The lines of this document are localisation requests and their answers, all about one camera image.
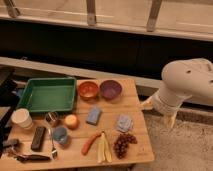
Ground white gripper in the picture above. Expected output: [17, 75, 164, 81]
[140, 84, 191, 129]

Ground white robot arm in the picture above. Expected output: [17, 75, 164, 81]
[141, 58, 213, 128]

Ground blue plastic cup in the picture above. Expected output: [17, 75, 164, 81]
[53, 126, 68, 145]

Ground small metal cup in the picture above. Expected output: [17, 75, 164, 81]
[45, 112, 59, 127]

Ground black eraser block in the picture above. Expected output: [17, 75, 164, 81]
[31, 126, 46, 151]

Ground white paper cup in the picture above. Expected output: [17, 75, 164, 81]
[11, 108, 33, 129]

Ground light blue cloth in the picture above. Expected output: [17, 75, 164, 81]
[116, 115, 133, 133]

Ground dark red grapes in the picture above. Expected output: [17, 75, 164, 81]
[113, 133, 137, 159]

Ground purple bowl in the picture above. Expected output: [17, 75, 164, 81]
[100, 80, 122, 100]

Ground blue sponge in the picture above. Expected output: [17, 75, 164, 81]
[86, 107, 101, 125]

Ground yellow banana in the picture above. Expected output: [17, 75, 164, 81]
[97, 132, 112, 163]

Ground orange bowl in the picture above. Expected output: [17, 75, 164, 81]
[78, 81, 99, 100]

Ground orange carrot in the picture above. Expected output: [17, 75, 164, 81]
[81, 133, 101, 155]

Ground metal fork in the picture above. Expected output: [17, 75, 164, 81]
[48, 128, 58, 159]

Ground green plastic tray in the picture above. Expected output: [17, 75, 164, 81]
[17, 78, 77, 113]

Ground black handled tool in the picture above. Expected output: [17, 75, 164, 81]
[15, 154, 51, 163]

